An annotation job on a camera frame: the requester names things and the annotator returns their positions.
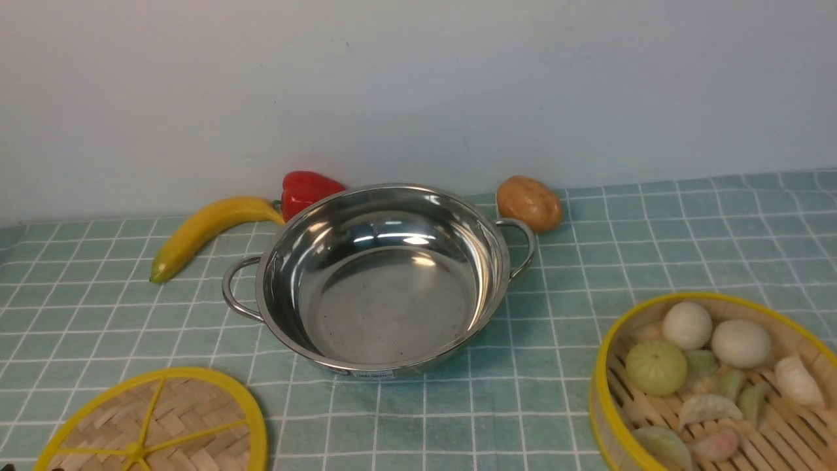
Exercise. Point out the woven bamboo steamer lid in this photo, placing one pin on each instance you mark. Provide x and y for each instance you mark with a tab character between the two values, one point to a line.
172	419

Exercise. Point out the bamboo steamer basket yellow rim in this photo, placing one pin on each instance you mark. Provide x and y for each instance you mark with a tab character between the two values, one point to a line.
789	437

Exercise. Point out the stainless steel pot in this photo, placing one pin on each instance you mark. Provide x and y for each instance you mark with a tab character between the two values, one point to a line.
381	281

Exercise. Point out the brown potato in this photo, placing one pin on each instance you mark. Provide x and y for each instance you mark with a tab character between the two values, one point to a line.
531	202

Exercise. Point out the red bell pepper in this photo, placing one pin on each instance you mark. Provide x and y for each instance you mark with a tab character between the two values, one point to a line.
301	189

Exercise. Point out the yellow banana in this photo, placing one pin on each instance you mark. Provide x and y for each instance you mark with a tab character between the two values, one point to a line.
206	224

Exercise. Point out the green round bun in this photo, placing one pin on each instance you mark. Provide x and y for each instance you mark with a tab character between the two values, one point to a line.
656	367

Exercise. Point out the white round bun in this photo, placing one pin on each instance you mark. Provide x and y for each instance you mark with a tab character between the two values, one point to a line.
687	326

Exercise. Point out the small green dumpling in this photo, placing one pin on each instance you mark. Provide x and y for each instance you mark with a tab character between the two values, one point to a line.
701	364

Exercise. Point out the pale green front dumpling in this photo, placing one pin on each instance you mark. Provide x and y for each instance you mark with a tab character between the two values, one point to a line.
664	445

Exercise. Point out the white centre dumpling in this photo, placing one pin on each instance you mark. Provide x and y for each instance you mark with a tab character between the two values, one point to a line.
707	407

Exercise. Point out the white dumpling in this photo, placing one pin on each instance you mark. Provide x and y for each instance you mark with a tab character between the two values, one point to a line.
794	381
707	407

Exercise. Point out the cream round bun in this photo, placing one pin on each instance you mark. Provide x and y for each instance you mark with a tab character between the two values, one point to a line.
741	343

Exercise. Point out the green checkered tablecloth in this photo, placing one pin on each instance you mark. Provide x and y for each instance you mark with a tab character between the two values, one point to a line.
79	316

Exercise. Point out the pink dumpling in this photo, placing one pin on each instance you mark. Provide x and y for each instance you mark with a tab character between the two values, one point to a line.
718	446

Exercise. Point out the green right dumpling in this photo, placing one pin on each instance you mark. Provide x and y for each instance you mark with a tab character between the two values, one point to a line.
751	401

